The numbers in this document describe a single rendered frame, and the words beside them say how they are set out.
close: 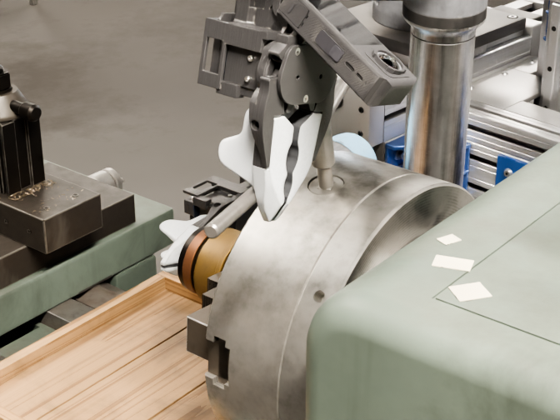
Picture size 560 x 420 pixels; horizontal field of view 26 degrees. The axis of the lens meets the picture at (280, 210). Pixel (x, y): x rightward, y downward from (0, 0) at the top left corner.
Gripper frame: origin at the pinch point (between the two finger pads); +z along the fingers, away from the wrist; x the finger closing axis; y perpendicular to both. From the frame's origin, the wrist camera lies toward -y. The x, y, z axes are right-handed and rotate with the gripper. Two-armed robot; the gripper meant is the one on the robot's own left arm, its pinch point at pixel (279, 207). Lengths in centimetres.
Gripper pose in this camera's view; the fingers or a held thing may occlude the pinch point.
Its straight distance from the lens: 95.9
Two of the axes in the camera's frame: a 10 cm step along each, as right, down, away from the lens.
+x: -6.0, 1.2, -7.9
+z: -1.5, 9.5, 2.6
